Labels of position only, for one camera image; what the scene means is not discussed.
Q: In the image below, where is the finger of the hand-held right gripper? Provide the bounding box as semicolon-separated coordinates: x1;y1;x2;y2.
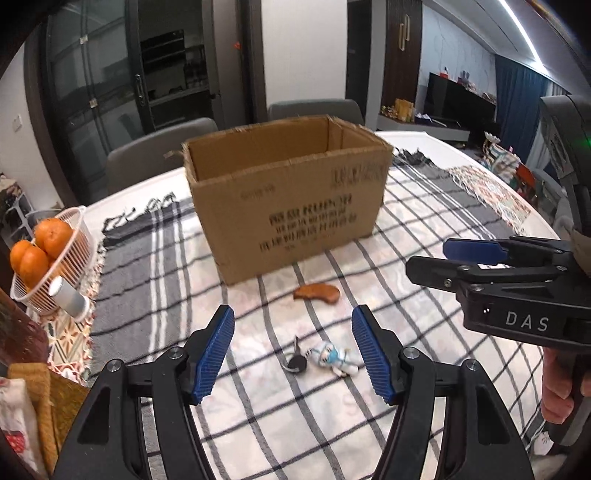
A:
406;255;568;295
443;237;573;268

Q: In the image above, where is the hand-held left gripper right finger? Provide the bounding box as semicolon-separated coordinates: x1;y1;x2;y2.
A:
352;305;539;480

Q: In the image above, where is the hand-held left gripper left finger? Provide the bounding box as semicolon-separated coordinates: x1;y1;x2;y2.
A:
54;305;235;480

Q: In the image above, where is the white astronaut keychain figure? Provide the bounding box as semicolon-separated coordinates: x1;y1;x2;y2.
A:
308;340;360;376

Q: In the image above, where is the black key ring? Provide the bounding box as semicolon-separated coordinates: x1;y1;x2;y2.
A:
281;336;308;374

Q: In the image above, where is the wooden comb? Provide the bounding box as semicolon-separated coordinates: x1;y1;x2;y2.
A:
294;285;341;305

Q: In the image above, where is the brown cardboard box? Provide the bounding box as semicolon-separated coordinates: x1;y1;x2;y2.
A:
181;115;394;285

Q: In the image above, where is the person's right hand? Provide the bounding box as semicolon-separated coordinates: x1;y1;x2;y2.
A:
541;346;577;424

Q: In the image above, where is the grey plaid tablecloth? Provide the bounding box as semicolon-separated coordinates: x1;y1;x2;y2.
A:
88;148;559;480

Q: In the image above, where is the striped fabric bag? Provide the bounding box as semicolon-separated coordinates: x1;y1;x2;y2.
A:
484;143;523;182

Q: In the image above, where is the white television cabinet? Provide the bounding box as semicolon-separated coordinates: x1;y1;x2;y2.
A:
376;112;472;143

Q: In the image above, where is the black television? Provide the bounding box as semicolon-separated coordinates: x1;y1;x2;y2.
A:
425;72;497;136

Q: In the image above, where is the small white cylinder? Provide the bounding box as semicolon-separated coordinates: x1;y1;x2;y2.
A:
50;277;90;322

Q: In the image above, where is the woven wicker basket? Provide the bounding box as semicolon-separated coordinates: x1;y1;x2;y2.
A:
7;362;89;477

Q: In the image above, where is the white plastic fruit basket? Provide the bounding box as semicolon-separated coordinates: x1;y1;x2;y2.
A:
10;206;96;317

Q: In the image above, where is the glass vase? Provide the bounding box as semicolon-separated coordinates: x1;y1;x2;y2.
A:
0;288;51;366

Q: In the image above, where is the orange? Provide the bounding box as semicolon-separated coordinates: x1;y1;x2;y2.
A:
19;247;51;288
10;240;35;274
34;218;74;259

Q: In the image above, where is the grey dining chair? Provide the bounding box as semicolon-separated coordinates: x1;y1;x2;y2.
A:
268;98;365;136
106;117;219;195

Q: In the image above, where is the floral tissue box cover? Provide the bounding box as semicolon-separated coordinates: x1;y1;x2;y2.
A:
0;376;47;480

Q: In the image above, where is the dark wooden door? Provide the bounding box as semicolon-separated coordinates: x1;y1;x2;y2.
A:
383;0;424;112

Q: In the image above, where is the white stool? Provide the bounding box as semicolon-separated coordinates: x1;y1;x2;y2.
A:
0;180;37;241

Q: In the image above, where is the dark glass sliding door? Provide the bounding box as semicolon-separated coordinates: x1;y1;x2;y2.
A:
25;0;260;205

